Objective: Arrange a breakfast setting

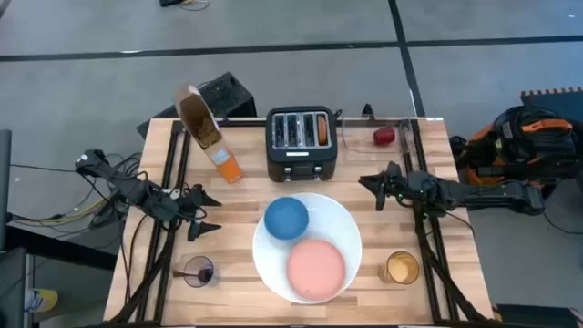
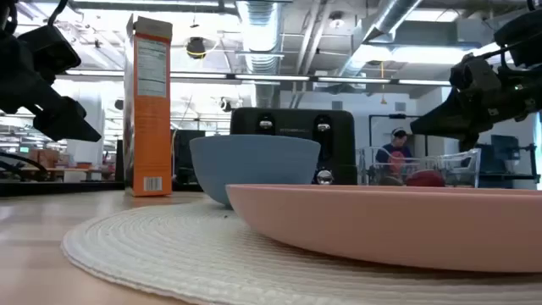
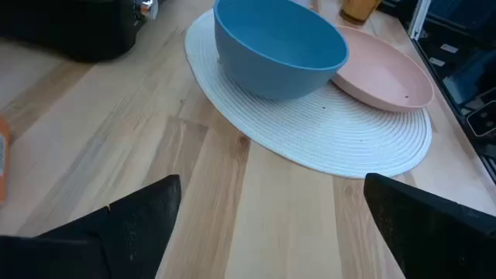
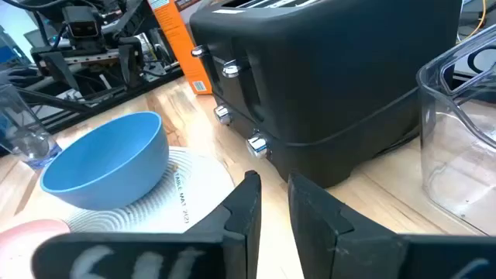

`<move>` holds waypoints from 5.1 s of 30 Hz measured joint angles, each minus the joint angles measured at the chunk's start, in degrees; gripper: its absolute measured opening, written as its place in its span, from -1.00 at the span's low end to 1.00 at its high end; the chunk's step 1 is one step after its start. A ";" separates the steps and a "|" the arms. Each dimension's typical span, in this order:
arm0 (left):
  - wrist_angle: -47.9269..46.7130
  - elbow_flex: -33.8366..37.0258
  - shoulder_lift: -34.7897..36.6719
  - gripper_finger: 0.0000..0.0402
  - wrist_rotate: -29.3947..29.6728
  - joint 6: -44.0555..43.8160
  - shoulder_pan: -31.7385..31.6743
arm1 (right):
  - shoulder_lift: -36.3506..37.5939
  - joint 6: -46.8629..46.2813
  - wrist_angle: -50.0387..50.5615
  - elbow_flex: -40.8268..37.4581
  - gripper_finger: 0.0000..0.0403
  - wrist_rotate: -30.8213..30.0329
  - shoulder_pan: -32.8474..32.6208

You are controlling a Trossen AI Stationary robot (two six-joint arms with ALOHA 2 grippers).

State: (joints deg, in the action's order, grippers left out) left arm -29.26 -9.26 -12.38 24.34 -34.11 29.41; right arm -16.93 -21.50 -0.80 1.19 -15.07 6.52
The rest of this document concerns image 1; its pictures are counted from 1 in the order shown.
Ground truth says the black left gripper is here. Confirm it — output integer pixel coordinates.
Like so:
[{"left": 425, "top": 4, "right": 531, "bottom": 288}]
[{"left": 177, "top": 183, "right": 223, "bottom": 243}]

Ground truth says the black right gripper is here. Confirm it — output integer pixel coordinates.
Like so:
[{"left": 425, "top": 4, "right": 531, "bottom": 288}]
[{"left": 358, "top": 160, "right": 415, "bottom": 212}]

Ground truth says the red apple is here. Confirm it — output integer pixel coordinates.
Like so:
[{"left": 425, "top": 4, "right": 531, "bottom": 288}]
[{"left": 373, "top": 126, "right": 397, "bottom": 147}]

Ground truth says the orange pumpkin cereal box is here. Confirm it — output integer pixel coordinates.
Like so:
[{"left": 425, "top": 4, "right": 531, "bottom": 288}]
[{"left": 175, "top": 84, "right": 244, "bottom": 185}]

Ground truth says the toasted bagel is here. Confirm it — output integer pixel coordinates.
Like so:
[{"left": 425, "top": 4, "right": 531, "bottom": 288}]
[{"left": 317, "top": 115, "right": 329, "bottom": 147}]

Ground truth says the white round woven placemat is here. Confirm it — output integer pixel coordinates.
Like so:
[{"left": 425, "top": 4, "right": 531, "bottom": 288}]
[{"left": 251, "top": 191, "right": 363, "bottom": 305}]

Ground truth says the purple tinted drinking glass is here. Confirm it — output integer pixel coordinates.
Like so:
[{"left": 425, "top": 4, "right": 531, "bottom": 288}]
[{"left": 182, "top": 255, "right": 216, "bottom": 289}]

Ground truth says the clear plastic container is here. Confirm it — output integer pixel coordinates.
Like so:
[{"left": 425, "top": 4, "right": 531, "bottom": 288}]
[{"left": 339, "top": 117, "right": 418, "bottom": 156}]

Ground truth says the blue bowl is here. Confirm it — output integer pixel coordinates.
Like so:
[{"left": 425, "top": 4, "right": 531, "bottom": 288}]
[{"left": 263, "top": 196, "right": 311, "bottom": 241}]

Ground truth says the black four-slot toaster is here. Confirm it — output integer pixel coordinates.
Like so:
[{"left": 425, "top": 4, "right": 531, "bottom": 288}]
[{"left": 265, "top": 106, "right": 339, "bottom": 183}]

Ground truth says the amber drinking glass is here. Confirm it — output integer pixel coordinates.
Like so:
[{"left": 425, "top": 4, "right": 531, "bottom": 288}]
[{"left": 378, "top": 251, "right": 421, "bottom": 286}]

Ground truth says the pink plate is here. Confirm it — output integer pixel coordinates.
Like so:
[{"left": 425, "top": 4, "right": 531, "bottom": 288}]
[{"left": 286, "top": 239, "right": 347, "bottom": 302}]

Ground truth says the black computer tower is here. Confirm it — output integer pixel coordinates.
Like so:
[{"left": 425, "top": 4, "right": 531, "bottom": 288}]
[{"left": 136, "top": 71, "right": 259, "bottom": 138}]

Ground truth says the black floor beam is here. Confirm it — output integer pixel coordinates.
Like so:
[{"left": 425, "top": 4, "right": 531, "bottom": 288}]
[{"left": 4, "top": 225, "right": 118, "bottom": 271}]

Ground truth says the orange and black vacuum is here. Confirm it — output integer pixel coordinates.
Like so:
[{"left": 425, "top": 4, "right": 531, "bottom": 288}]
[{"left": 449, "top": 104, "right": 583, "bottom": 204}]

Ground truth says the yellow and white object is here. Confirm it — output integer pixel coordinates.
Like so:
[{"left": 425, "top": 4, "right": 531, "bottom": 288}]
[{"left": 25, "top": 287, "right": 59, "bottom": 314}]

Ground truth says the black box with orange corner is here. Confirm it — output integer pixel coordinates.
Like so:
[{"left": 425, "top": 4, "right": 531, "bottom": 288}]
[{"left": 494, "top": 303, "right": 583, "bottom": 328}]

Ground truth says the grey vertical panel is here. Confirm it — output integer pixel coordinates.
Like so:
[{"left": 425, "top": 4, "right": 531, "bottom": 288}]
[{"left": 0, "top": 129, "right": 13, "bottom": 251}]

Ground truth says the black foam mat orange edge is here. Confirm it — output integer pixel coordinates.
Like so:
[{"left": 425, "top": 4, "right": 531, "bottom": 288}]
[{"left": 520, "top": 86, "right": 583, "bottom": 123}]

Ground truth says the black aluminium back rail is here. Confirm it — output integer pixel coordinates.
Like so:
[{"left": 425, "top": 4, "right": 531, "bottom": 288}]
[{"left": 216, "top": 118, "right": 270, "bottom": 128}]

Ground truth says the bundle of coloured cables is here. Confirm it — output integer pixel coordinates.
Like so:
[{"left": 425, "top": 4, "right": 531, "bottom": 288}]
[{"left": 8, "top": 152, "right": 145, "bottom": 231}]

